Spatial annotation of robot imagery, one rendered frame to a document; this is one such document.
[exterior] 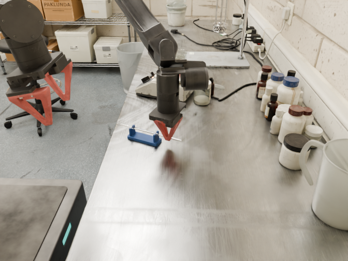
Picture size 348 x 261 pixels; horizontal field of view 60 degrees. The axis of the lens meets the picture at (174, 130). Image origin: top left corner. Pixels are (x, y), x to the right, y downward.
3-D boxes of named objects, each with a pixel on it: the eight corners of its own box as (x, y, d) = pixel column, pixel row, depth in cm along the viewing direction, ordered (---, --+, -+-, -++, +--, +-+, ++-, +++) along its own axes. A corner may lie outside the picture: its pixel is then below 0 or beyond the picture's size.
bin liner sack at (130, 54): (117, 96, 278) (112, 53, 255) (123, 82, 306) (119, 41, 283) (153, 97, 277) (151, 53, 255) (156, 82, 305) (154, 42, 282)
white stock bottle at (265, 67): (272, 93, 114) (277, 69, 109) (259, 95, 113) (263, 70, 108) (266, 88, 119) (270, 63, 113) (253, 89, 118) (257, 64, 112)
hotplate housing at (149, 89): (134, 95, 113) (133, 75, 109) (149, 82, 123) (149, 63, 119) (190, 105, 106) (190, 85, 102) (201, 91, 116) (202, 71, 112)
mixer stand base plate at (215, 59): (184, 67, 138) (184, 64, 137) (184, 53, 154) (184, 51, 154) (250, 68, 137) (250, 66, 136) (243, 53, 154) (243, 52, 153)
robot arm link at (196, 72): (156, 54, 80) (158, 39, 72) (198, 53, 82) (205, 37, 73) (160, 97, 78) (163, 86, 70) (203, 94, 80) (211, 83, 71)
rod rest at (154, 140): (127, 139, 89) (126, 128, 87) (132, 133, 91) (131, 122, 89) (156, 147, 85) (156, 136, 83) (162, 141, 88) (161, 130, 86)
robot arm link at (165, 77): (155, 63, 75) (157, 72, 70) (182, 62, 75) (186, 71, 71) (155, 89, 78) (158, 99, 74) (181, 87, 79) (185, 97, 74)
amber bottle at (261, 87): (252, 96, 112) (257, 72, 107) (261, 95, 113) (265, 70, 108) (259, 101, 109) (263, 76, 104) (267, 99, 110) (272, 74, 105)
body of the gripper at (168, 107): (186, 109, 83) (187, 84, 78) (170, 127, 75) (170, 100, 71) (165, 104, 85) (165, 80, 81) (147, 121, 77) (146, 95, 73)
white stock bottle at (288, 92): (288, 109, 104) (296, 73, 97) (298, 119, 98) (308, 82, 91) (268, 110, 103) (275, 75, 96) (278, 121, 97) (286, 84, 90)
